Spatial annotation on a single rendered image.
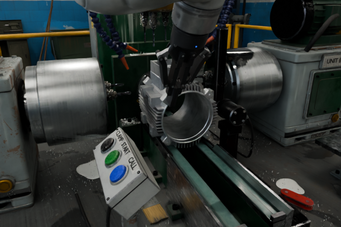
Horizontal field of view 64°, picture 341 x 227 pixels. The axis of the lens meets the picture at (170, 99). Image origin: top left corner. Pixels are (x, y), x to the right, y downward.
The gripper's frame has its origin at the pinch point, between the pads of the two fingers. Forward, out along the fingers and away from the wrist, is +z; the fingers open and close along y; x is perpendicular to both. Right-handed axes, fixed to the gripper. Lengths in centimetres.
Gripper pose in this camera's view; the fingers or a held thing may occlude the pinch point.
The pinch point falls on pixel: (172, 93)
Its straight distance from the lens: 69.0
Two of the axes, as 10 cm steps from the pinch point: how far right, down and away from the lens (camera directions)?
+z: -1.8, 6.6, 7.2
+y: -9.3, 1.2, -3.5
